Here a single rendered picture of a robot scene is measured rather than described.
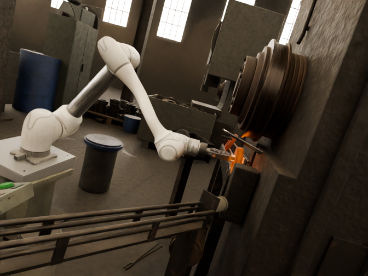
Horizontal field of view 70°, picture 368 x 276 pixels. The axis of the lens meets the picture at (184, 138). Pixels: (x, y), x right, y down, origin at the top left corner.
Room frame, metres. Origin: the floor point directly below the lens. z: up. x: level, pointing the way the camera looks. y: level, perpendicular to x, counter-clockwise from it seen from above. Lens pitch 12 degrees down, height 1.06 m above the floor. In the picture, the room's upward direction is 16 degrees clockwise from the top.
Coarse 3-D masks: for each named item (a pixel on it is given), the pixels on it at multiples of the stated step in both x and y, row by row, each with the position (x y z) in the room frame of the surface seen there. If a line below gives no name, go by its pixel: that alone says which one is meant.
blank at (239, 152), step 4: (236, 148) 1.35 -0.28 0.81; (240, 148) 1.30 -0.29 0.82; (236, 152) 1.30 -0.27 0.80; (240, 152) 1.27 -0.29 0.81; (236, 156) 1.26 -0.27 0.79; (240, 156) 1.25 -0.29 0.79; (236, 160) 1.24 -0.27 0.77; (240, 160) 1.24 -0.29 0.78; (232, 164) 1.34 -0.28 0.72; (232, 168) 1.27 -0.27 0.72
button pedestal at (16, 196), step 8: (16, 184) 0.77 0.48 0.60; (24, 184) 0.77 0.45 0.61; (0, 192) 0.70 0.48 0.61; (8, 192) 0.70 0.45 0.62; (16, 192) 0.72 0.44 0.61; (24, 192) 0.75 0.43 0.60; (32, 192) 0.78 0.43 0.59; (0, 200) 0.66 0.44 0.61; (8, 200) 0.68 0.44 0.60; (16, 200) 0.71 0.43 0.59; (24, 200) 0.74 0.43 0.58; (0, 208) 0.65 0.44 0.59; (8, 208) 0.68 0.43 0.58; (0, 216) 0.69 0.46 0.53; (0, 240) 0.71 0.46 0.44
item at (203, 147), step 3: (201, 144) 1.31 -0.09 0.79; (204, 144) 1.32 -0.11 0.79; (207, 144) 1.33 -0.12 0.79; (201, 147) 1.30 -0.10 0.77; (204, 147) 1.30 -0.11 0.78; (201, 150) 1.29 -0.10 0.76; (204, 150) 1.29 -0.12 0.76; (207, 150) 1.30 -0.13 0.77; (198, 153) 1.30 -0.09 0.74; (201, 153) 1.30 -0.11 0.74; (204, 153) 1.29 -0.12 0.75; (207, 153) 1.29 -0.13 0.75; (198, 156) 1.32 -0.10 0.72; (201, 156) 1.31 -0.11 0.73; (204, 156) 1.31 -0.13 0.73
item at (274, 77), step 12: (276, 48) 1.15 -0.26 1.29; (288, 48) 1.17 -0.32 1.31; (276, 60) 1.10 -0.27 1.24; (276, 72) 1.07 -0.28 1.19; (264, 84) 1.05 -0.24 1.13; (276, 84) 1.06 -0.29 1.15; (264, 96) 1.06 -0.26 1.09; (276, 96) 1.06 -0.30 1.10; (264, 108) 1.07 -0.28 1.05; (252, 120) 1.09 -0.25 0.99; (264, 120) 1.09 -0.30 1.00; (240, 132) 1.30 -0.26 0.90; (252, 132) 1.15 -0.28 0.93
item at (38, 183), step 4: (60, 172) 1.46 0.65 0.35; (64, 172) 1.48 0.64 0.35; (68, 172) 1.52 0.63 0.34; (0, 176) 1.29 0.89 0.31; (48, 176) 1.37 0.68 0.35; (52, 176) 1.39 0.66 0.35; (56, 176) 1.42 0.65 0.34; (60, 176) 1.45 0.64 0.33; (64, 176) 1.49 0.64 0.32; (8, 180) 1.28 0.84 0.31; (36, 180) 1.29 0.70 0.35; (40, 180) 1.31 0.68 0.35; (44, 180) 1.33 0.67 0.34; (48, 180) 1.36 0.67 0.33; (52, 180) 1.39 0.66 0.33; (56, 180) 1.43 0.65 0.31; (32, 184) 1.25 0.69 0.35; (36, 184) 1.28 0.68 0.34; (40, 184) 1.30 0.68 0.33; (44, 184) 1.33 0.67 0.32
